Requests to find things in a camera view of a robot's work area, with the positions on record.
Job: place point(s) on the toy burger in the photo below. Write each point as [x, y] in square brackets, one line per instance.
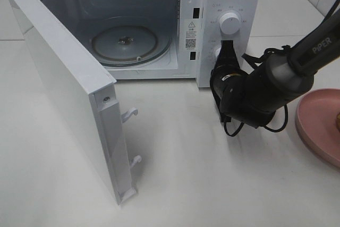
[338, 121]

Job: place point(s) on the glass microwave turntable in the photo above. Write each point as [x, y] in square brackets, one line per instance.
[129, 45]

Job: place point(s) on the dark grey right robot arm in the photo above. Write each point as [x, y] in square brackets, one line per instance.
[278, 77]

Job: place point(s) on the white microwave oven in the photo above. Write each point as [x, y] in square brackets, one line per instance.
[193, 26]

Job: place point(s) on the pink round plate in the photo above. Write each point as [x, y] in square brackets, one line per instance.
[316, 121]

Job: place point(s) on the white upper power knob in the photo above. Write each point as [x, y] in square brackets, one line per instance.
[230, 22]

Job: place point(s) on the white lower timer knob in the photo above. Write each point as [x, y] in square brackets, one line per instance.
[214, 54]

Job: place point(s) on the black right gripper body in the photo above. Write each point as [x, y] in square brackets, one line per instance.
[227, 83]

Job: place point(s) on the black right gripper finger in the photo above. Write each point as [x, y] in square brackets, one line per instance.
[227, 55]

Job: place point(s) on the white microwave door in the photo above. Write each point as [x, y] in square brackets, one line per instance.
[83, 92]

